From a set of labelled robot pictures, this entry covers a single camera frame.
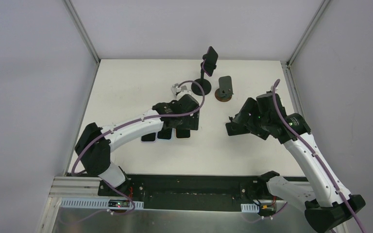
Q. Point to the phone with purple case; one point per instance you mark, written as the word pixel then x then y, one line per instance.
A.
pixel 209 61

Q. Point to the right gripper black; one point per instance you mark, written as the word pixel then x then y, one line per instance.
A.
pixel 236 127

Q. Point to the right white cable duct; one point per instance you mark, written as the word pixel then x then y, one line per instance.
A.
pixel 249 208

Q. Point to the left aluminium frame post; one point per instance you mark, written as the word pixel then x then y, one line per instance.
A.
pixel 74 15

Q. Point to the white cable duct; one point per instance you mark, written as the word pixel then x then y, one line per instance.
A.
pixel 112 204
pixel 249 208

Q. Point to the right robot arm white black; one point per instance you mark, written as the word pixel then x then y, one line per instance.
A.
pixel 330 203

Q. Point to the right aluminium frame post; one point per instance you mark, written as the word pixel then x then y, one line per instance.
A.
pixel 308 31

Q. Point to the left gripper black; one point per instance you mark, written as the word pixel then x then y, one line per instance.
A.
pixel 188 121

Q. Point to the aluminium frame post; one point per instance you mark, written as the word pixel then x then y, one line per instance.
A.
pixel 74 15
pixel 308 31

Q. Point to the left white cable duct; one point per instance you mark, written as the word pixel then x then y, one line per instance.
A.
pixel 112 204

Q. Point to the phone with blue case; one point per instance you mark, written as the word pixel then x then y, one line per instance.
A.
pixel 165 134

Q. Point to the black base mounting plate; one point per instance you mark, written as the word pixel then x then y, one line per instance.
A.
pixel 198 193

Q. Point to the white grey phone stand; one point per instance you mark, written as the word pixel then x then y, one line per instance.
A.
pixel 179 90

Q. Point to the aluminium front rail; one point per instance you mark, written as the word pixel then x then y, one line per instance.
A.
pixel 75 187

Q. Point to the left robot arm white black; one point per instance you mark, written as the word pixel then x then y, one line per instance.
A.
pixel 96 143

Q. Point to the phone with lavender case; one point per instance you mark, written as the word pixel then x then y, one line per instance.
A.
pixel 149 138

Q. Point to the brown round phone stand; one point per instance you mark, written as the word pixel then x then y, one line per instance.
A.
pixel 224 92

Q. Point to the black pole phone stand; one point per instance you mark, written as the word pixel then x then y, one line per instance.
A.
pixel 204 83

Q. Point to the phone with beige case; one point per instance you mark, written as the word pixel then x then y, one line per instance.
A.
pixel 182 133

